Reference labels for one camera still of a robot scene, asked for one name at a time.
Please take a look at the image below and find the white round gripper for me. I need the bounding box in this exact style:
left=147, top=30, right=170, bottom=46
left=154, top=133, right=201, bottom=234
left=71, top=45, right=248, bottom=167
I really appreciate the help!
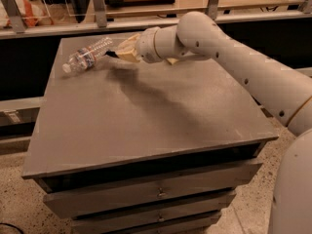
left=116, top=26, right=162, bottom=63

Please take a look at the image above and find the dark blue rxbar wrapper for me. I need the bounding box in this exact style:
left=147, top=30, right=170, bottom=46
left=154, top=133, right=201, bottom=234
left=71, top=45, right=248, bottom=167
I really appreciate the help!
left=105, top=51, right=118, bottom=58

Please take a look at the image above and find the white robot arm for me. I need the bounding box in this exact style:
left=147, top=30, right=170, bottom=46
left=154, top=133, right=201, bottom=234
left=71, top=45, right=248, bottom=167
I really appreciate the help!
left=117, top=12, right=312, bottom=234

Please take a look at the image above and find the clear plastic water bottle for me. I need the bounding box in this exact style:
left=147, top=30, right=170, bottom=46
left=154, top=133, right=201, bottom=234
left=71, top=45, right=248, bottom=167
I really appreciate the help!
left=62, top=37, right=113, bottom=74

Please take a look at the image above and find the green yellow sponge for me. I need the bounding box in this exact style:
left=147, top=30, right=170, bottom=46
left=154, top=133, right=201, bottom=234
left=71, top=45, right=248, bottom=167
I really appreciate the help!
left=167, top=58, right=179, bottom=65

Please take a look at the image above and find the grey drawer cabinet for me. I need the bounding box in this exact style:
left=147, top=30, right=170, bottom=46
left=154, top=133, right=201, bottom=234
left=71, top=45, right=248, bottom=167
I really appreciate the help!
left=21, top=26, right=280, bottom=234

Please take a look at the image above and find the orange white bag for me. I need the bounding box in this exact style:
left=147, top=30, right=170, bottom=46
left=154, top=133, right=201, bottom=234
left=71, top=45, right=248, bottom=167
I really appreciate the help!
left=0, top=0, right=54, bottom=27

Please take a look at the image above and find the top grey drawer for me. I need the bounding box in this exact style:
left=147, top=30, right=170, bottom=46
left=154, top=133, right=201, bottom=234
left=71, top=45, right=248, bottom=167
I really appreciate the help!
left=44, top=159, right=261, bottom=218

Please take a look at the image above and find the grey drawer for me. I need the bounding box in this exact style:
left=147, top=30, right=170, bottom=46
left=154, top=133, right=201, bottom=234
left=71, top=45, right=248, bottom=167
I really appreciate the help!
left=106, top=211, right=223, bottom=234
left=44, top=159, right=261, bottom=218
left=72, top=189, right=236, bottom=234

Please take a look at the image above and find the metal railing frame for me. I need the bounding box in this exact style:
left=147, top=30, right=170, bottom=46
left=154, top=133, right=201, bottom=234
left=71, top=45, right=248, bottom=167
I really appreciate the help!
left=0, top=0, right=311, bottom=39

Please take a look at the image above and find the black cable on floor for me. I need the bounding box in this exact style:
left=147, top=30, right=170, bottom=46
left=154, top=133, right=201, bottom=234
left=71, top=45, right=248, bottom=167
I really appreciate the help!
left=0, top=222, right=25, bottom=234

